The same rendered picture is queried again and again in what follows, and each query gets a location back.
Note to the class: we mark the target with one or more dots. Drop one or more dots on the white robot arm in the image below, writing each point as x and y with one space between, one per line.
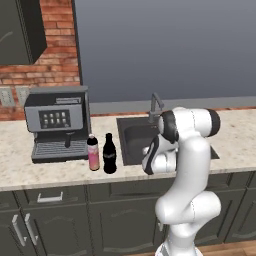
191 173

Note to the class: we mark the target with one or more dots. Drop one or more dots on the dark grey sink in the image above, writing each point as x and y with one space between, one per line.
133 140

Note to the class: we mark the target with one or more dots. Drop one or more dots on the grey sink tap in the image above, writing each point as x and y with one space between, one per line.
153 106

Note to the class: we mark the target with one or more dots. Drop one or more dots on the black cola bottle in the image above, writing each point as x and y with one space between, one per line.
109 156

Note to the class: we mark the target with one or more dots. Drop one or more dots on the pink bottle with black cap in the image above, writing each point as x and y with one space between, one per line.
93 156

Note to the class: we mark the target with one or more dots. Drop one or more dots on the dark grey panel under sink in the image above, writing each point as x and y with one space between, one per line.
130 188

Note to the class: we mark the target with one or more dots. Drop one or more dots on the grey coffee machine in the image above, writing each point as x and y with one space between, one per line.
53 116

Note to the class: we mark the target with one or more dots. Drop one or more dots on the dark grey drawer front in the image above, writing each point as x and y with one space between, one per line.
220 181
252 180
6 200
73 195

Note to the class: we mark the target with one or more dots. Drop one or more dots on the grey window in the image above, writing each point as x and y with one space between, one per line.
166 50

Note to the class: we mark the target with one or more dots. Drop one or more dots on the dark grey cupboard door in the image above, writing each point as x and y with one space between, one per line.
246 216
5 236
123 226
63 230
216 230

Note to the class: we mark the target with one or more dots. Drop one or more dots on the grey wall socket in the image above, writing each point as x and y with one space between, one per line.
6 96
22 95

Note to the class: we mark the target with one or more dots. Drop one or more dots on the dark wall cupboard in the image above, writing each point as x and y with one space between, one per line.
16 30

